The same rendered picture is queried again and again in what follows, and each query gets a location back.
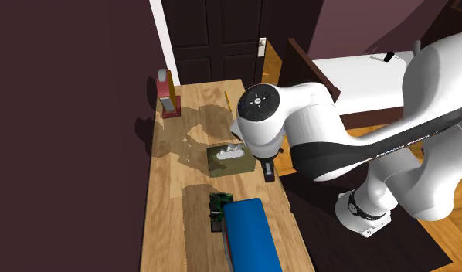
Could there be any green circuit board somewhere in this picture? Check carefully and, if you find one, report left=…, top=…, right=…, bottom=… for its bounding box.
left=209, top=191, right=234, bottom=233

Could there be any dark panelled door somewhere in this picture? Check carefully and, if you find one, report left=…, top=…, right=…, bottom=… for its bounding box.
left=149, top=0, right=272, bottom=87

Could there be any olive green tissue box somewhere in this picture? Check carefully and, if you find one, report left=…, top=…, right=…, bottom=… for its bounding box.
left=206, top=143, right=256, bottom=179

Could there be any wooden table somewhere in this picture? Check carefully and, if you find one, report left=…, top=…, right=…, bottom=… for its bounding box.
left=139, top=78, right=317, bottom=272

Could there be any dark robot stand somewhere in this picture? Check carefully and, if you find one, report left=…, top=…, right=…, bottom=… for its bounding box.
left=279, top=165, right=455, bottom=272

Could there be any bed with white mattress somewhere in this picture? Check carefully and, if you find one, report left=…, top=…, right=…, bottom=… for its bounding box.
left=277, top=37, right=425, bottom=131

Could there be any blue box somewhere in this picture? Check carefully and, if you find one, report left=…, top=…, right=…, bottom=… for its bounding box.
left=221, top=197, right=284, bottom=272

